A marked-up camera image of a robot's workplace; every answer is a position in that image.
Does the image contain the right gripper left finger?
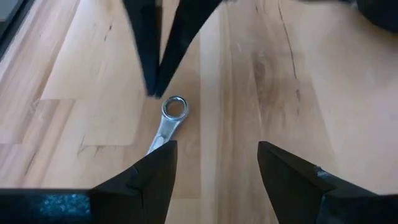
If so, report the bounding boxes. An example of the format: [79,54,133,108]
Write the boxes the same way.
[0,140,178,224]

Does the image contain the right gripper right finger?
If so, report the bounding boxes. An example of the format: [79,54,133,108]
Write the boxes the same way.
[257,141,398,224]

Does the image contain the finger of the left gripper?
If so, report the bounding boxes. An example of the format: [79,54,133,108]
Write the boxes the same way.
[154,0,223,98]
[122,0,163,96]

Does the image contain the silver combination wrench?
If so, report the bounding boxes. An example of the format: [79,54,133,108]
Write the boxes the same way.
[146,95,190,155]

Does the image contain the black aluminium frame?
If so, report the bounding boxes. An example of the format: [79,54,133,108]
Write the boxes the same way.
[0,0,35,60]

